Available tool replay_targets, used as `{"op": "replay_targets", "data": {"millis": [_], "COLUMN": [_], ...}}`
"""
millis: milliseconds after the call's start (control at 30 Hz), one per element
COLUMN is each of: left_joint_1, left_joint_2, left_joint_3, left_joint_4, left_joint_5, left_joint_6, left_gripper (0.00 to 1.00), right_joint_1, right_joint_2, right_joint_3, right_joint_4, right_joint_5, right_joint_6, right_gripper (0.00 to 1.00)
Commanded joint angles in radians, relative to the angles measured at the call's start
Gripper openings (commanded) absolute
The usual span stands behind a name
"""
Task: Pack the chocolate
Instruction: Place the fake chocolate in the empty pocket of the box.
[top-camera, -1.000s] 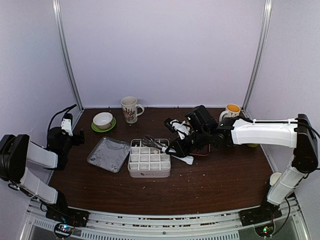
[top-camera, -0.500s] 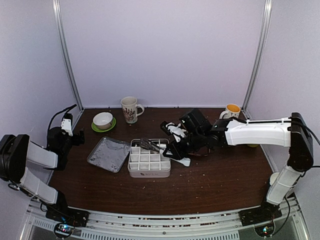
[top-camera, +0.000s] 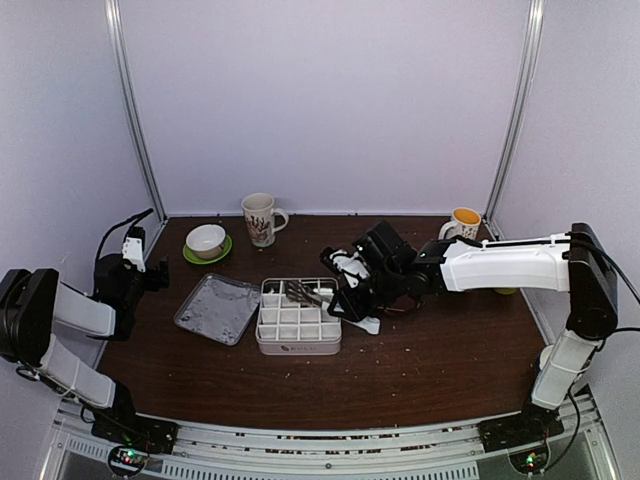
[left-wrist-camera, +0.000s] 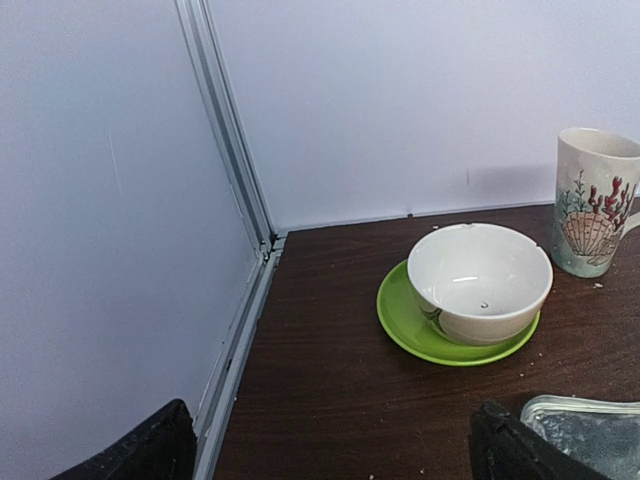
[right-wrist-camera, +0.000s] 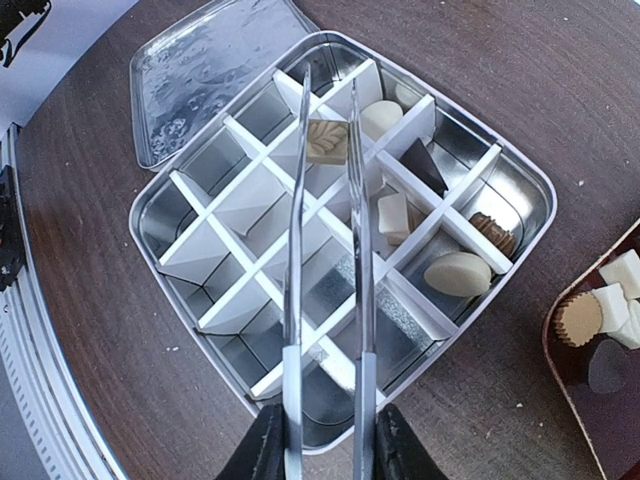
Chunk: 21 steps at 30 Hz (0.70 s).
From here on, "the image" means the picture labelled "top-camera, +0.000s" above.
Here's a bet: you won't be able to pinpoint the right aluminium frame post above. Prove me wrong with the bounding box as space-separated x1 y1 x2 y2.
484 0 546 228

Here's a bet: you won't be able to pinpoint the white cup near base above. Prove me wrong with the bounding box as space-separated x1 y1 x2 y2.
537 344 554 371

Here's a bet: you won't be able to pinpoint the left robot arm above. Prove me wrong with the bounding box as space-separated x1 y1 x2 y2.
1 225 169 444

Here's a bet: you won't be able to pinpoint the tin box with dividers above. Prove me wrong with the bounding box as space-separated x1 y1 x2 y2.
255 277 342 356

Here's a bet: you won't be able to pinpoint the bunny tin lid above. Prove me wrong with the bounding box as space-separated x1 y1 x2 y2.
174 273 261 346

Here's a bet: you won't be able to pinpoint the white ceramic bowl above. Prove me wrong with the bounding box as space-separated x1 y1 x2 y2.
186 224 226 260

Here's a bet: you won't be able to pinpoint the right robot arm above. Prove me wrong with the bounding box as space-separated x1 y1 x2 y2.
320 221 618 442

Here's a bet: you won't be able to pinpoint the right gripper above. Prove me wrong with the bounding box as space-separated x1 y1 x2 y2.
327 265 404 324

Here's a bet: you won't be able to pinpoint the green saucer plate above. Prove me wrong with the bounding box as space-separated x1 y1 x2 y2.
182 235 233 265

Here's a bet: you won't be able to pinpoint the left aluminium frame post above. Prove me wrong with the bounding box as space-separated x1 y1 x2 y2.
104 0 168 223

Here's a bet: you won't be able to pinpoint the seashell coral mug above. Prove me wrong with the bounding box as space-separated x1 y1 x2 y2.
241 193 289 248

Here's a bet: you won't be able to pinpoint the yellow inside floral mug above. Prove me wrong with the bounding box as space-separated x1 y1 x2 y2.
438 207 482 240

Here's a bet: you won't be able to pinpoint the white handled tongs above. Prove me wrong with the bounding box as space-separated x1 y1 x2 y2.
283 280 380 335

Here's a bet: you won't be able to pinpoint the red chocolate tray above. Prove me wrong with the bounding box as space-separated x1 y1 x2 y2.
376 295 424 315

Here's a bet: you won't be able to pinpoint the aluminium frame post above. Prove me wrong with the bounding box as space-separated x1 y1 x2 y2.
104 0 168 223
484 0 546 228

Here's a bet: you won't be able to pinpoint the green small bowl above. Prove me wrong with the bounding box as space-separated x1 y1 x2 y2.
494 288 519 296

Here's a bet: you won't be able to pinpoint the front aluminium rail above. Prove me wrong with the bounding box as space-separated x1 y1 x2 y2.
36 390 621 479

